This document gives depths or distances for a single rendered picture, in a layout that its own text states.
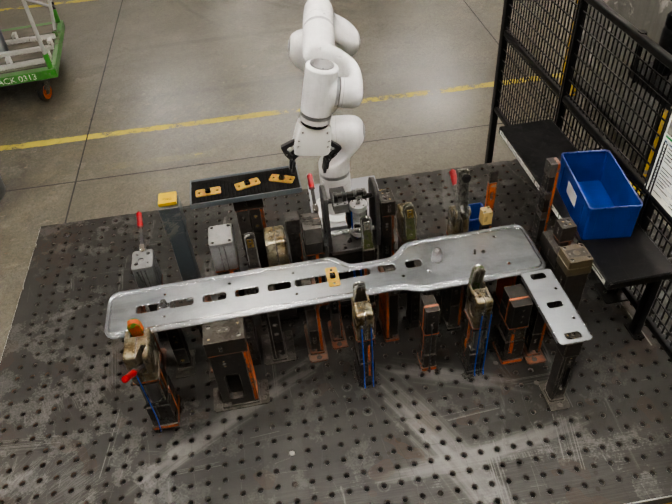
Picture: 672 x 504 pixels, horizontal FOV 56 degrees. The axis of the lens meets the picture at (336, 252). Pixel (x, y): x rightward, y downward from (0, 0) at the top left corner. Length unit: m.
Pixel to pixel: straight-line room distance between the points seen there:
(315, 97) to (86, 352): 1.28
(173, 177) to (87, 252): 1.64
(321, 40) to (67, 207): 2.88
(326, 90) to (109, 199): 2.85
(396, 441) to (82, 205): 2.91
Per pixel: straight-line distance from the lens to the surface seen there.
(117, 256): 2.73
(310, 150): 1.73
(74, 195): 4.44
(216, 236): 2.04
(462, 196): 2.11
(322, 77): 1.60
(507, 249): 2.11
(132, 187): 4.34
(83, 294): 2.62
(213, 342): 1.84
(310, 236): 2.07
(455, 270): 2.02
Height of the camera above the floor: 2.41
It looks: 43 degrees down
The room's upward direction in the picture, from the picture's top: 5 degrees counter-clockwise
